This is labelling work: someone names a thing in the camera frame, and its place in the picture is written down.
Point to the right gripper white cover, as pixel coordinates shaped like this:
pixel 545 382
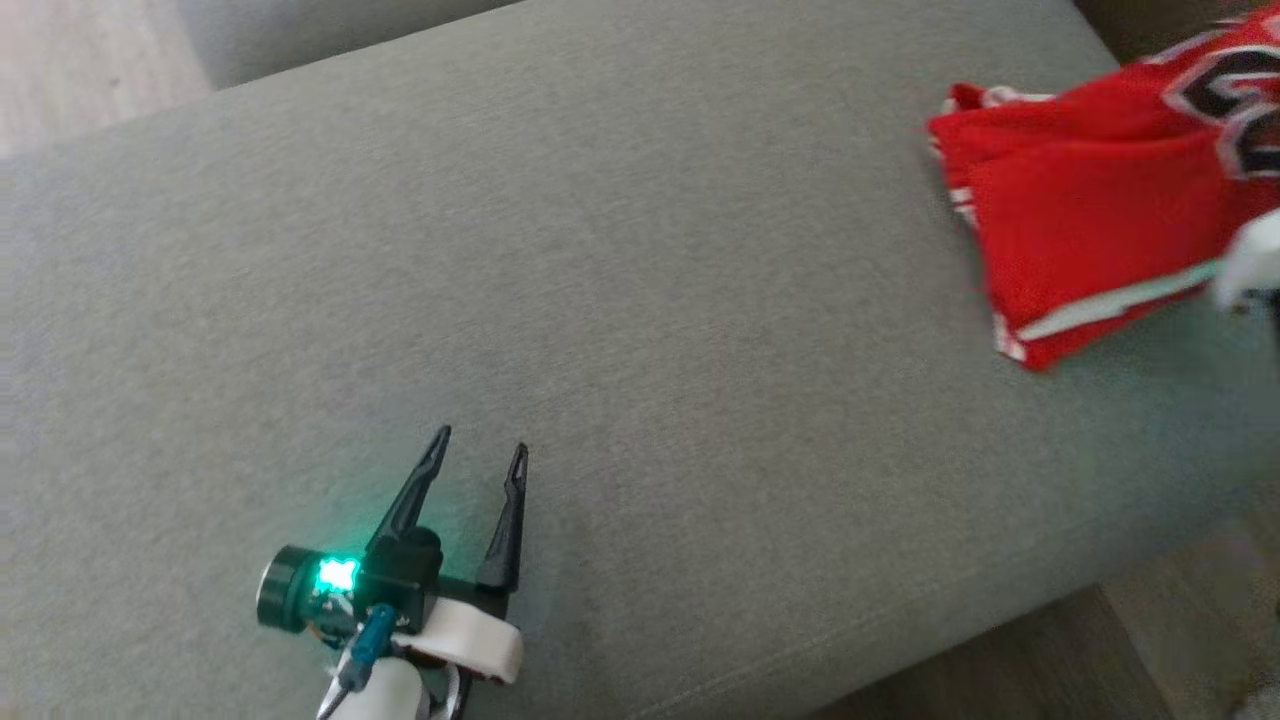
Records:
pixel 1255 260

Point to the red white-striped sports garment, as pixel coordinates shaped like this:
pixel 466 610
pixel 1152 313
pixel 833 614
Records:
pixel 1080 220

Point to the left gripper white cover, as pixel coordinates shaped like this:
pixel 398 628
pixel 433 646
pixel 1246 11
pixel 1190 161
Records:
pixel 470 635

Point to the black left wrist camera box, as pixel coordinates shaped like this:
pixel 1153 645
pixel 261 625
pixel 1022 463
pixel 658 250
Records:
pixel 405 570

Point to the grey sofa seat cushion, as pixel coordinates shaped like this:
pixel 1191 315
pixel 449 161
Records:
pixel 300 35

